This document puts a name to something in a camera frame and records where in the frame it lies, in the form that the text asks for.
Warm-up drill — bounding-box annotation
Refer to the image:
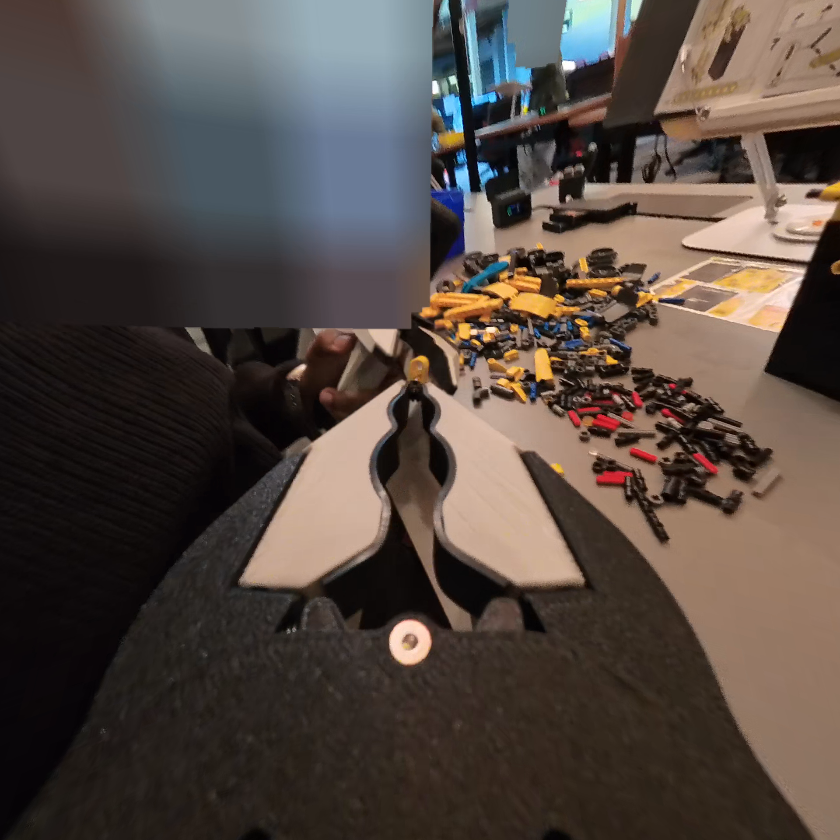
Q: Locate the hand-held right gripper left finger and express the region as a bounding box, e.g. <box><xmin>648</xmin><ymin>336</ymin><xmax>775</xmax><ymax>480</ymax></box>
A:
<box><xmin>238</xmin><ymin>381</ymin><xmax>404</xmax><ymax>599</ymax></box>

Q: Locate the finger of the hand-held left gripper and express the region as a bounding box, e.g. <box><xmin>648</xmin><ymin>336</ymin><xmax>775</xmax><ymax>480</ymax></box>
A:
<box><xmin>407</xmin><ymin>326</ymin><xmax>462</xmax><ymax>396</ymax></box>
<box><xmin>338</xmin><ymin>328</ymin><xmax>406</xmax><ymax>396</ymax></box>

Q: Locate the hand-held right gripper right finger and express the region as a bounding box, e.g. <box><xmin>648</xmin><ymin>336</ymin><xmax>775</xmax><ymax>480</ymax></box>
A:
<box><xmin>413</xmin><ymin>386</ymin><xmax>586</xmax><ymax>593</ymax></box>

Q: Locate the person's left forearm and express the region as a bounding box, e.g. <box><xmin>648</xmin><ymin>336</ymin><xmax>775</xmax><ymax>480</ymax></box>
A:
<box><xmin>223</xmin><ymin>354</ymin><xmax>322</xmax><ymax>454</ymax></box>

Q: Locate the person's left hand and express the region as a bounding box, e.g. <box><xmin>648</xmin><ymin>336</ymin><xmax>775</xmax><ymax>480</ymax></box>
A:
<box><xmin>304</xmin><ymin>330</ymin><xmax>361</xmax><ymax>423</ymax></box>

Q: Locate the blue storage bin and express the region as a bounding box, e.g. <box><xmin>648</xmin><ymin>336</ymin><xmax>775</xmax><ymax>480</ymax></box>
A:
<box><xmin>431</xmin><ymin>187</ymin><xmax>466</xmax><ymax>253</ymax></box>

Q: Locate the small black display device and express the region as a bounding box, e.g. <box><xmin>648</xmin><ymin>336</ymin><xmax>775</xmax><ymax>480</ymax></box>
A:
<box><xmin>489</xmin><ymin>189</ymin><xmax>534</xmax><ymax>228</ymax></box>

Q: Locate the pile of black red pins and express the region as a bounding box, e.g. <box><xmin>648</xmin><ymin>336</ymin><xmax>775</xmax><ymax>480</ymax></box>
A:
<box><xmin>548</xmin><ymin>367</ymin><xmax>782</xmax><ymax>544</ymax></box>

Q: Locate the black flat device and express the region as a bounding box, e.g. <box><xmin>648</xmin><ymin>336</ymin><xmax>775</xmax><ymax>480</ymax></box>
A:
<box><xmin>542</xmin><ymin>200</ymin><xmax>639</xmax><ymax>235</ymax></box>

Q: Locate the wooden office desk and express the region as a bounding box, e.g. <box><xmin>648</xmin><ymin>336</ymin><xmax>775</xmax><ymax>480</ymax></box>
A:
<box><xmin>472</xmin><ymin>95</ymin><xmax>614</xmax><ymax>142</ymax></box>

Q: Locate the grey flat pad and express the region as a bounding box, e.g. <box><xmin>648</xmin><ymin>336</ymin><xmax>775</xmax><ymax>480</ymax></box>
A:
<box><xmin>591</xmin><ymin>192</ymin><xmax>752</xmax><ymax>221</ymax></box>

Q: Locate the yellow sticker sheet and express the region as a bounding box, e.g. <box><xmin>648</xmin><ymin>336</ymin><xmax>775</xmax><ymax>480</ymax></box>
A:
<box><xmin>651</xmin><ymin>257</ymin><xmax>807</xmax><ymax>332</ymax></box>

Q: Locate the white book stand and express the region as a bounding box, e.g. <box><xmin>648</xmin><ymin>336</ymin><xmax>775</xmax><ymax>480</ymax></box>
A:
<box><xmin>656</xmin><ymin>85</ymin><xmax>840</xmax><ymax>263</ymax></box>

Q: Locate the black box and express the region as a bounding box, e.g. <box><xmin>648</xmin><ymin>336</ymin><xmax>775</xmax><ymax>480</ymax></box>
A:
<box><xmin>764</xmin><ymin>220</ymin><xmax>840</xmax><ymax>403</ymax></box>

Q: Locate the black board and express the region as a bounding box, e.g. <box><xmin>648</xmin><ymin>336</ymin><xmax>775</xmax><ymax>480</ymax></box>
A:
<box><xmin>602</xmin><ymin>0</ymin><xmax>700</xmax><ymax>129</ymax></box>

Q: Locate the instruction booklet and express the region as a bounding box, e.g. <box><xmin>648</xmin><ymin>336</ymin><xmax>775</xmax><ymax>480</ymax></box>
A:
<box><xmin>656</xmin><ymin>0</ymin><xmax>840</xmax><ymax>118</ymax></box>

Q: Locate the black metal post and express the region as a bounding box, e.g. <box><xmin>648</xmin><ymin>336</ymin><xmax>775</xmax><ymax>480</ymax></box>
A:
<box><xmin>448</xmin><ymin>0</ymin><xmax>483</xmax><ymax>194</ymax></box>

